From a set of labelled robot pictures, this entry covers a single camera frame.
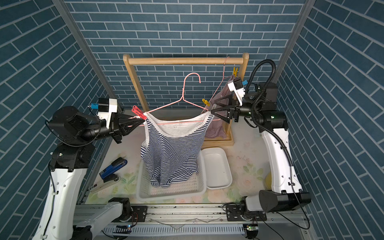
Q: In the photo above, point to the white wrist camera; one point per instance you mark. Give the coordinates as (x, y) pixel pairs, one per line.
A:
(236, 86)
(105, 109)

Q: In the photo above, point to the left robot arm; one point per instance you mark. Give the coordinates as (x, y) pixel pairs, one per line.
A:
(69, 163)

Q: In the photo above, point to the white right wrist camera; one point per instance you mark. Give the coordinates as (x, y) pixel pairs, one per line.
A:
(236, 86)

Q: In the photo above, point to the red clothespin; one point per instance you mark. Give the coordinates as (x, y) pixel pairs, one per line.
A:
(138, 112)

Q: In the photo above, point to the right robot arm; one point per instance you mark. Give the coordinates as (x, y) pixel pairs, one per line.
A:
(256, 102)

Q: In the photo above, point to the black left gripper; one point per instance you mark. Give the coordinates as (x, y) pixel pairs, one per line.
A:
(119, 127)

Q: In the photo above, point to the blue white striped tank top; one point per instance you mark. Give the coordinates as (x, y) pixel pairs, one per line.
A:
(171, 149)

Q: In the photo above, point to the white plastic tray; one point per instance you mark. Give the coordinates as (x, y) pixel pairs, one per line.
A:
(218, 172)

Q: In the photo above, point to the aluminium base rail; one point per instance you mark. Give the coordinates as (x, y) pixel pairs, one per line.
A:
(205, 222)

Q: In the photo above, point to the blue stapler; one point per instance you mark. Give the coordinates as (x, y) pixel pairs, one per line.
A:
(113, 167)

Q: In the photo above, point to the pink hanger with pink top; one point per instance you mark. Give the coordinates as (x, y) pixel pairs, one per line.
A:
(224, 70)

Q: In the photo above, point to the aluminium corner post right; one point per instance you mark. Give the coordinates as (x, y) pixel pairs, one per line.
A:
(291, 20)

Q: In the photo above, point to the yellow clothespin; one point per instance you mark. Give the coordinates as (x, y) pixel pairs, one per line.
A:
(206, 102)
(235, 71)

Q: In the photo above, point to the aluminium corner post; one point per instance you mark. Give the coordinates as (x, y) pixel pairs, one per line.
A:
(74, 29)
(291, 20)

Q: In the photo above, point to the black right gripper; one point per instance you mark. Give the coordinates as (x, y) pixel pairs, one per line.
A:
(232, 113)

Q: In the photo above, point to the yellow cup with pens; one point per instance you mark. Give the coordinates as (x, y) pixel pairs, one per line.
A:
(268, 182)

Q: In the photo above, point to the yellow clothespin upper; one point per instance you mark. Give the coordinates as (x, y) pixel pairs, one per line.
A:
(235, 71)

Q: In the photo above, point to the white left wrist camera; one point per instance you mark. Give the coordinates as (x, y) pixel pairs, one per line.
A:
(105, 109)

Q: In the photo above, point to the aluminium corner post left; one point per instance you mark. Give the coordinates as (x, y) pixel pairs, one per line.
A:
(74, 29)

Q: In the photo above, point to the white plastic basket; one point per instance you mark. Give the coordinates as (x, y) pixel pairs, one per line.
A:
(195, 185)

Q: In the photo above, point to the white stapler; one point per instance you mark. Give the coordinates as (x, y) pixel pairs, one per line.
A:
(105, 183)

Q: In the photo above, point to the yellow clothespin lower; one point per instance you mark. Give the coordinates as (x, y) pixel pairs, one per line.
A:
(206, 102)

